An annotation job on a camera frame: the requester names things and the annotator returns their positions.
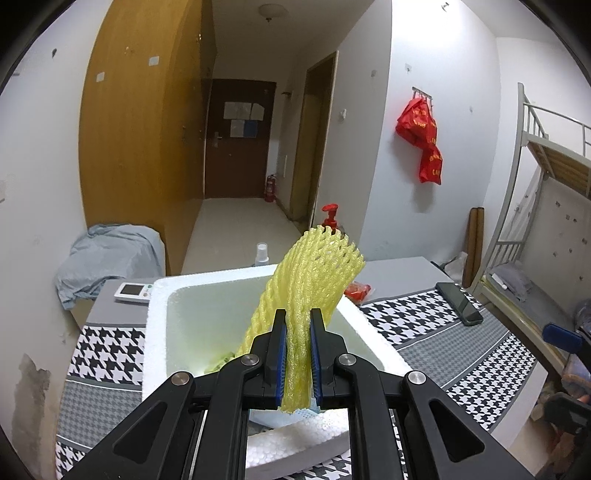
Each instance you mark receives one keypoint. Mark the yellow foam fruit net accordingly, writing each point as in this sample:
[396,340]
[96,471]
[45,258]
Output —
[309,277]

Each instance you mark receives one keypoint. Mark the black smartphone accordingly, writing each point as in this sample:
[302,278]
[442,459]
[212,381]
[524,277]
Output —
[459,302]

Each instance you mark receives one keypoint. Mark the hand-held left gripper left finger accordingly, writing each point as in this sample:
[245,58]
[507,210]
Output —
[277,364]

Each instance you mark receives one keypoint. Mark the paper notices on door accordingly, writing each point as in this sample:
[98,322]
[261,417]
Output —
[242,113]

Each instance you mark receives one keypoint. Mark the grey-blue crumpled cloth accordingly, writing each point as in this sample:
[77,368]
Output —
[106,258]

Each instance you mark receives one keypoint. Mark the red fire extinguisher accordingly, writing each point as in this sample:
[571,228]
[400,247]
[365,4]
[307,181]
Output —
[270,189]

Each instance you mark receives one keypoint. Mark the small clear spray bottle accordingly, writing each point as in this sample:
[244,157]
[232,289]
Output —
[262,256]

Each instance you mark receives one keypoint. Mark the red plastic bag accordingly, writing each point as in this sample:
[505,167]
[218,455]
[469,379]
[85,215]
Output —
[418,124]

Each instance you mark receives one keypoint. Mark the metal bunk bed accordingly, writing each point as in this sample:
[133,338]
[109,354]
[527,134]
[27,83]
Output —
[554,157]

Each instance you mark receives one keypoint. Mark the metal wall hook rack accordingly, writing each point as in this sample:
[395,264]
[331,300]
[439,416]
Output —
[422,92]

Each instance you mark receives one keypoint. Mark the brown wooden boards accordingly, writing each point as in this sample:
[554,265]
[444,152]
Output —
[474,244]

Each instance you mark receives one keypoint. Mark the grey pillow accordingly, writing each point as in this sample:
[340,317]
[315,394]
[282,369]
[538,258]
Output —
[512,279]

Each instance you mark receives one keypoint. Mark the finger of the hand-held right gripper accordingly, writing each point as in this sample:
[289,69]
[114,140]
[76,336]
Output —
[561,337]

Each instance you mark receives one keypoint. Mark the green foam fruit net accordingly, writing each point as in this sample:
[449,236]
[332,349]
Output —
[221,362]

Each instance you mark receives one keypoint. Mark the houndstooth tablecloth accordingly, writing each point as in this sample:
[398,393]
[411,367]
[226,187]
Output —
[106,350]

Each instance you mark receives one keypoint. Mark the red snack packet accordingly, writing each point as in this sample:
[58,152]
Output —
[358,293]

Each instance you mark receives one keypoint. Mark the round ceiling lamp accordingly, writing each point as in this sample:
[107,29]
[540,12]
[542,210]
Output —
[272,10]

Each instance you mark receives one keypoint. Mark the white foam box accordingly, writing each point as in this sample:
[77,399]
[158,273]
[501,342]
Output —
[161,332]

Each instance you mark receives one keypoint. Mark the white remote control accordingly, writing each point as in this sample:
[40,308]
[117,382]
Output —
[133,292]

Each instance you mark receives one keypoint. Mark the white pump bottle red cap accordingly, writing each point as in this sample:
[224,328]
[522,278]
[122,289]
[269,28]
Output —
[331,217]

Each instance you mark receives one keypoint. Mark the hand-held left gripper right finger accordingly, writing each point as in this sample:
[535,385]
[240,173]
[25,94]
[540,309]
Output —
[316,364]

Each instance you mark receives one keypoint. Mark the dark brown door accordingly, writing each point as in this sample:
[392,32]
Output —
[235,166]

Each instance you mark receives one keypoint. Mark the wooden wardrobe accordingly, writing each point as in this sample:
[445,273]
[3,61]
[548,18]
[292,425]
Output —
[138,138]

